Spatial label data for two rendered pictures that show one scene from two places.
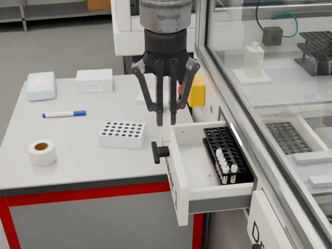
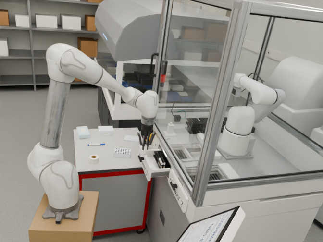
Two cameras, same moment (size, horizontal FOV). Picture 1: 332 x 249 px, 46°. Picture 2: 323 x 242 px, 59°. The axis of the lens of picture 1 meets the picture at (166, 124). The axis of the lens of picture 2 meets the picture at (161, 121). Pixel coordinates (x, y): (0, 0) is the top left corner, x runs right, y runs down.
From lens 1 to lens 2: 115 cm
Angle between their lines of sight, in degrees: 13
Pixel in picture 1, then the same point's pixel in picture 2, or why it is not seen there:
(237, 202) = (165, 174)
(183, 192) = (150, 169)
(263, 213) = (172, 175)
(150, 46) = (143, 128)
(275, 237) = (175, 180)
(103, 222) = (114, 186)
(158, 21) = (147, 122)
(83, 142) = (107, 155)
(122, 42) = (116, 114)
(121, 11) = (117, 102)
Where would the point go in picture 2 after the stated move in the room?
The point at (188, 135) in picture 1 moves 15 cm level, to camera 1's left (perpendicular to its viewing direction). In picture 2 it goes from (148, 153) to (128, 153)
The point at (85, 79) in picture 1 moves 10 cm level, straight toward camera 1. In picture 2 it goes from (103, 130) to (105, 136)
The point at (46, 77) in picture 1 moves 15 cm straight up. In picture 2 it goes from (85, 128) to (85, 113)
